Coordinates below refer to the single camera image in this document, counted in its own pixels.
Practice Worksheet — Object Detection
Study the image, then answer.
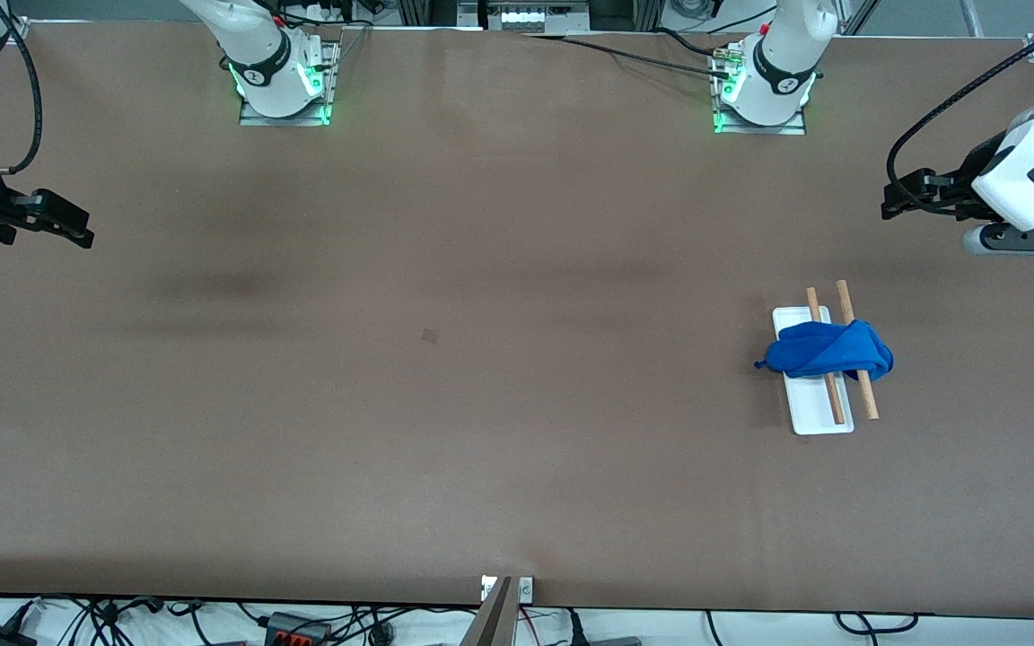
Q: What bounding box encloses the blue microfibre towel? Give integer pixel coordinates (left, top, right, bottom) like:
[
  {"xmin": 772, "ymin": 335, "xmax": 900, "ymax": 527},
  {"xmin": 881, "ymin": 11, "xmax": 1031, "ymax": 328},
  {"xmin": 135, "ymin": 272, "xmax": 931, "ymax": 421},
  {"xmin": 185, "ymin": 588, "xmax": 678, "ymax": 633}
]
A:
[{"xmin": 754, "ymin": 319, "xmax": 895, "ymax": 381}]

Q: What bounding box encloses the white rack with wooden rods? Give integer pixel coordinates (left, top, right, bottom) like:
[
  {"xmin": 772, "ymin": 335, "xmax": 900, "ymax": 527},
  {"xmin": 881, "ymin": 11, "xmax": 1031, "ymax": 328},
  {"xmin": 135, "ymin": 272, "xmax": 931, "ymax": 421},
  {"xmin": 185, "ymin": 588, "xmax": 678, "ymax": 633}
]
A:
[{"xmin": 771, "ymin": 280, "xmax": 881, "ymax": 437}]

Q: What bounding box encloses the white socket box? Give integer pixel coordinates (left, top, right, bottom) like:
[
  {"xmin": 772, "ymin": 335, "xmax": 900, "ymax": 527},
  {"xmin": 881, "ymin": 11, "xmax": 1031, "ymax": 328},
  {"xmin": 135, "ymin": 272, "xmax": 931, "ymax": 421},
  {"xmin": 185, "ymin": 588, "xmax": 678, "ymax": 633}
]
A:
[{"xmin": 486, "ymin": 0, "xmax": 591, "ymax": 34}]

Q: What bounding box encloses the red and black connector block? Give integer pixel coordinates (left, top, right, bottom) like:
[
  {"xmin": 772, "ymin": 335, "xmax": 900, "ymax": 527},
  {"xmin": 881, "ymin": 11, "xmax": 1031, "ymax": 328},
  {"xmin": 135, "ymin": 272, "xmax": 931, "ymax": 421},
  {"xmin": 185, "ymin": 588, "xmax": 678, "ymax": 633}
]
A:
[{"xmin": 264, "ymin": 612, "xmax": 332, "ymax": 646}]

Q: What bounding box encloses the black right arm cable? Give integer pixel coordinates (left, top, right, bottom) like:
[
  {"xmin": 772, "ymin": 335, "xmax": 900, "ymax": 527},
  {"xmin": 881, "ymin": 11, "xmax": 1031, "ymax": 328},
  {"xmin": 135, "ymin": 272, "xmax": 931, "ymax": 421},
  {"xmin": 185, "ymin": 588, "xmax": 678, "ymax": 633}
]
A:
[{"xmin": 0, "ymin": 0, "xmax": 43, "ymax": 176}]

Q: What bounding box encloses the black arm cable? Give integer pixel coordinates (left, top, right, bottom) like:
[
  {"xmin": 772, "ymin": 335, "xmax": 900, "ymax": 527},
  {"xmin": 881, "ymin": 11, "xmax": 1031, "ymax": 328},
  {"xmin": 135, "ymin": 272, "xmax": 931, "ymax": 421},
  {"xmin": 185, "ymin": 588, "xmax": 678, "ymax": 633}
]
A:
[
  {"xmin": 885, "ymin": 9, "xmax": 1034, "ymax": 216},
  {"xmin": 0, "ymin": 0, "xmax": 43, "ymax": 176}
]

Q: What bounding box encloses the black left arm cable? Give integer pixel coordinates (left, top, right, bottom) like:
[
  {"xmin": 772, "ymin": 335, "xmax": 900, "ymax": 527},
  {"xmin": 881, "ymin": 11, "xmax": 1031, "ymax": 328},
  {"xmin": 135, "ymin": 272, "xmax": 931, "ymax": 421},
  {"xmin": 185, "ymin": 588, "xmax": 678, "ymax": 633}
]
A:
[{"xmin": 885, "ymin": 9, "xmax": 1034, "ymax": 216}]

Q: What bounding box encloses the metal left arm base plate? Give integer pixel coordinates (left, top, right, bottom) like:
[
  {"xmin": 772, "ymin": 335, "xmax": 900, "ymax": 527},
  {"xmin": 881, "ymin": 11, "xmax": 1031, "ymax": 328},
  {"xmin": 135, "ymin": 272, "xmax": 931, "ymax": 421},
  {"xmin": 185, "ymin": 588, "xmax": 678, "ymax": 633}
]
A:
[{"xmin": 710, "ymin": 45, "xmax": 810, "ymax": 136}]

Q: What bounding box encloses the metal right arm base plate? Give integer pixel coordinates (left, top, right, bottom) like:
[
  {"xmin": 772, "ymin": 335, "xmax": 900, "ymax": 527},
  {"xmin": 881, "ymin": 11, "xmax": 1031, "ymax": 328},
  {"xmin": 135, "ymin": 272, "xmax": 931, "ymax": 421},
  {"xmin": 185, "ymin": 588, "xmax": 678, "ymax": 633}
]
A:
[{"xmin": 239, "ymin": 40, "xmax": 338, "ymax": 127}]

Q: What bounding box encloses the short black table cable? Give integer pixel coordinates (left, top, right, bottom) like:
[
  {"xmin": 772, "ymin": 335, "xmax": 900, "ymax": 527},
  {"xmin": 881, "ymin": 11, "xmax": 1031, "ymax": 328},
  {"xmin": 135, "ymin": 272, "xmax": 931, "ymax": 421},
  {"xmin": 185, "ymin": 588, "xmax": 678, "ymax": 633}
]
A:
[{"xmin": 652, "ymin": 29, "xmax": 724, "ymax": 57}]

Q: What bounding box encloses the long black table cable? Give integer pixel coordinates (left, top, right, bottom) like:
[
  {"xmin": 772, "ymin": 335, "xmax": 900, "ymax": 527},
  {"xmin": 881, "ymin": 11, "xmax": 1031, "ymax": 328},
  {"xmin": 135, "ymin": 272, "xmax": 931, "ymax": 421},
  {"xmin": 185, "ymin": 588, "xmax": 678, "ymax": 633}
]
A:
[{"xmin": 521, "ymin": 32, "xmax": 733, "ymax": 80}]

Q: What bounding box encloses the looped black floor cable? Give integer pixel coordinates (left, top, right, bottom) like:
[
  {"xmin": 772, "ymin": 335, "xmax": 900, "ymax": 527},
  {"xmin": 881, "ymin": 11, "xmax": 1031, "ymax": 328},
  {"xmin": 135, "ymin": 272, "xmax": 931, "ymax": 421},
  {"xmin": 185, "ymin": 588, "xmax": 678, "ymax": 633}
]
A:
[{"xmin": 834, "ymin": 612, "xmax": 919, "ymax": 636}]

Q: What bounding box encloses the small metal edge bracket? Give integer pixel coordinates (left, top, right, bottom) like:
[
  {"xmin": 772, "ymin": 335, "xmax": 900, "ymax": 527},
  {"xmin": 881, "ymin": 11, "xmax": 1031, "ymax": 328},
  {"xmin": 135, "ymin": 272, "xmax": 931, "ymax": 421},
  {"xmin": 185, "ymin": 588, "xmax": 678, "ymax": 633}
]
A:
[{"xmin": 481, "ymin": 576, "xmax": 534, "ymax": 604}]

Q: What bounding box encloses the grey camera pole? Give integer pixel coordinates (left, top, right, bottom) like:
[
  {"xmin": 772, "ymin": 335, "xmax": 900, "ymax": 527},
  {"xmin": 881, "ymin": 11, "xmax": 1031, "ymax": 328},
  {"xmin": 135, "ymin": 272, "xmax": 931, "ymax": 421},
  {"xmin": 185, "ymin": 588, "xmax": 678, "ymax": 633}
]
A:
[{"xmin": 460, "ymin": 576, "xmax": 519, "ymax": 646}]

